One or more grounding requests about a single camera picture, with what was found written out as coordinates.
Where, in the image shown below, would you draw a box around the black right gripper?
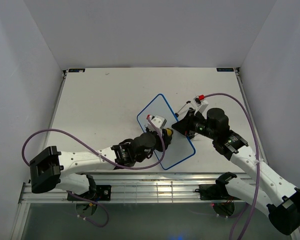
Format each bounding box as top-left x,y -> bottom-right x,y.
170,109 -> 217,140

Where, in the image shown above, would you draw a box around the yellow whiteboard eraser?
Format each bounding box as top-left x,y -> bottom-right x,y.
165,128 -> 174,136

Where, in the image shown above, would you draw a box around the blue framed small whiteboard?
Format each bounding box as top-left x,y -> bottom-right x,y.
136,93 -> 196,170

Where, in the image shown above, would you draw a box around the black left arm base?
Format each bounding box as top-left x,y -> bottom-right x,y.
73,185 -> 112,201

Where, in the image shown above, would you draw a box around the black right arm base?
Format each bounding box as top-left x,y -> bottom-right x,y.
194,183 -> 239,200

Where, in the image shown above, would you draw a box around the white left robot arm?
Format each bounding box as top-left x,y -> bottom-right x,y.
29,128 -> 174,200

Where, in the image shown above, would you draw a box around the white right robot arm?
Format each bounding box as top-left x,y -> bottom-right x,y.
172,108 -> 300,236

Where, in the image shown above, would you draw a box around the blue label sticker right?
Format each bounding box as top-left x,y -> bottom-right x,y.
216,67 -> 235,72

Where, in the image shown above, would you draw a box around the blue label sticker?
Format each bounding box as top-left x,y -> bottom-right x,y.
68,68 -> 86,73
216,67 -> 235,72

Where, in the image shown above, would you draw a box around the blue label sticker left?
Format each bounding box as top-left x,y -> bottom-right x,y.
68,68 -> 86,73

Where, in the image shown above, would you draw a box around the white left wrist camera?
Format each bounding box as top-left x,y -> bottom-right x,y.
146,114 -> 167,131

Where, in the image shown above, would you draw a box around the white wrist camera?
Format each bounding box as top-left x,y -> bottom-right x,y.
193,94 -> 209,114
146,114 -> 167,131

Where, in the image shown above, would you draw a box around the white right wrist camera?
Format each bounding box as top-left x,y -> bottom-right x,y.
193,94 -> 209,114

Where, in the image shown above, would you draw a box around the aluminium table frame rails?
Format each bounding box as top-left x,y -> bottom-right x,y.
18,172 -> 222,204

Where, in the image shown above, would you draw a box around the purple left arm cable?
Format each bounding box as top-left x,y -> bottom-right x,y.
21,117 -> 166,228

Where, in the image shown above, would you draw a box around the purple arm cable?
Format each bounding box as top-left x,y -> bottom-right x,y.
188,92 -> 260,240
21,117 -> 166,228

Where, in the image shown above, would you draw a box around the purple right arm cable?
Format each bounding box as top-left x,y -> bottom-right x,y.
188,92 -> 260,240

